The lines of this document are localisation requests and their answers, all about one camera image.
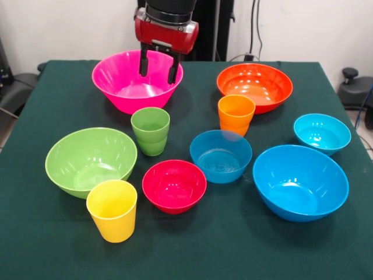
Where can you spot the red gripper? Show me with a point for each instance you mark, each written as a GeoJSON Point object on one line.
{"type": "Point", "coordinates": [166, 36]}

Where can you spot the green cup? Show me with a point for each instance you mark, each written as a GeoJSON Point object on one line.
{"type": "Point", "coordinates": [150, 143]}

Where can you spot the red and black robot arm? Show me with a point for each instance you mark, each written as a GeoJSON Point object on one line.
{"type": "Point", "coordinates": [170, 7]}

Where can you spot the large pink bowl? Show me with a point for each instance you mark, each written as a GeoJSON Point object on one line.
{"type": "Point", "coordinates": [125, 87]}

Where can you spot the orange cup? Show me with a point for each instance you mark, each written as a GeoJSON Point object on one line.
{"type": "Point", "coordinates": [236, 116]}

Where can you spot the orange-red bowl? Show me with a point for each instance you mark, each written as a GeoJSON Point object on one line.
{"type": "Point", "coordinates": [262, 87]}

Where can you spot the ribbed blue bowl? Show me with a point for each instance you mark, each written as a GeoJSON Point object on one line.
{"type": "Point", "coordinates": [220, 163]}

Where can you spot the green bowl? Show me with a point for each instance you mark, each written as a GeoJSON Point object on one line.
{"type": "Point", "coordinates": [87, 157]}

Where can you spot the small red bowl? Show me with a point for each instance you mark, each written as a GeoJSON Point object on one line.
{"type": "Point", "coordinates": [175, 186]}

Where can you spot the dark equipment box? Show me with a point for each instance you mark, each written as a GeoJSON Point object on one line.
{"type": "Point", "coordinates": [4, 67]}

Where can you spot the yellow cup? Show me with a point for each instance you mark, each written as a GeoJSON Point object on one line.
{"type": "Point", "coordinates": [112, 221]}

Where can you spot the small turquoise bowl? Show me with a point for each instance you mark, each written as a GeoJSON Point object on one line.
{"type": "Point", "coordinates": [322, 134]}

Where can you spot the dark green table cloth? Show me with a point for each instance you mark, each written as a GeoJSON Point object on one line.
{"type": "Point", "coordinates": [186, 248]}

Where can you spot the large blue bowl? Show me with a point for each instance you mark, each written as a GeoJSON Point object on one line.
{"type": "Point", "coordinates": [300, 186]}

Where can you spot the black pedestal foot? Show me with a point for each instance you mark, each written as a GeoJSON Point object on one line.
{"type": "Point", "coordinates": [355, 90]}
{"type": "Point", "coordinates": [20, 87]}

